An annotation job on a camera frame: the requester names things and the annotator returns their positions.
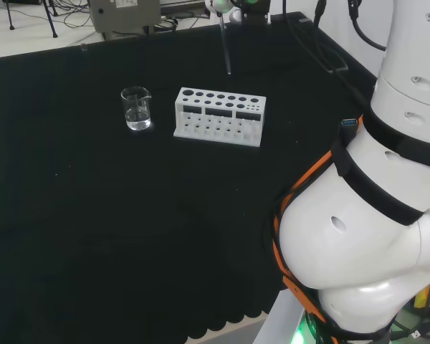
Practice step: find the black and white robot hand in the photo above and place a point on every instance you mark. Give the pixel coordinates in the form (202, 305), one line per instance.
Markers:
(220, 5)

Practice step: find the clear glass rod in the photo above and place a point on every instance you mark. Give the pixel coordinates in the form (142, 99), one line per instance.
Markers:
(225, 46)

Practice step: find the white test tube rack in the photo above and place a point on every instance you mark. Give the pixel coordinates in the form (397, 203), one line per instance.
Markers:
(178, 118)

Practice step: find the grey equipment box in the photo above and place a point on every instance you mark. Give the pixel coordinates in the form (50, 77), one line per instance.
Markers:
(125, 18)

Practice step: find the clear glass beaker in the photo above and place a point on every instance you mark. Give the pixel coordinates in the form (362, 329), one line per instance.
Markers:
(136, 123)

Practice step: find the thin black tripod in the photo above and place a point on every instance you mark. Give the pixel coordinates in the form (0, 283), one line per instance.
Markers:
(50, 21)

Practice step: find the black bench cloth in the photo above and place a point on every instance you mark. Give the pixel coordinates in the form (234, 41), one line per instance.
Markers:
(93, 215)

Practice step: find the yellow stop button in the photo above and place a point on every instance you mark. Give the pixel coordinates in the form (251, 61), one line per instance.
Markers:
(424, 299)

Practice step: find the black wrist camera block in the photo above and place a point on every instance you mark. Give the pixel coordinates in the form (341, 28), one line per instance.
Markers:
(254, 18)

